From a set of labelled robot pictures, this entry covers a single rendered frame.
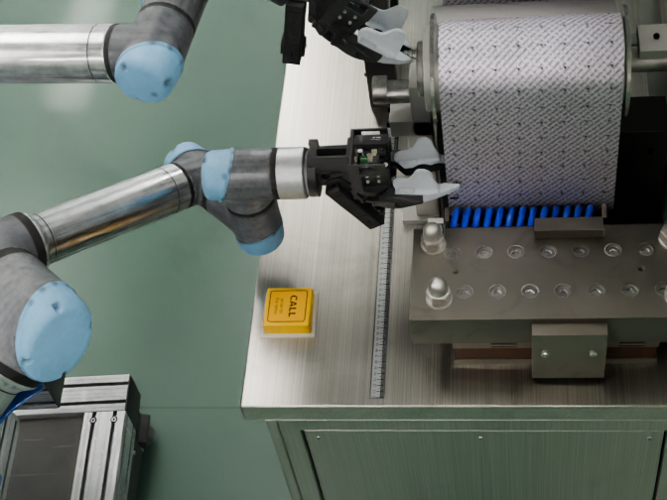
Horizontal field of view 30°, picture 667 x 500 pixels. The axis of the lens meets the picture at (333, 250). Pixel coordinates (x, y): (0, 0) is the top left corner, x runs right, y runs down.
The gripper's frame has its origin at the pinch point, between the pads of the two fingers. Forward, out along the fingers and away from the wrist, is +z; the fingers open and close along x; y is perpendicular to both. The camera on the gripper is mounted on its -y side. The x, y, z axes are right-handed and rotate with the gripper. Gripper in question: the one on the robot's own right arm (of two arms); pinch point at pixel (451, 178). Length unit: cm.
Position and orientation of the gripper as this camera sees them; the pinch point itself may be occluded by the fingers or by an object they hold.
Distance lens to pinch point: 176.2
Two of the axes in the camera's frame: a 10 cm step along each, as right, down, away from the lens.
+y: -1.3, -6.0, -7.9
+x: 0.7, -8.0, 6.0
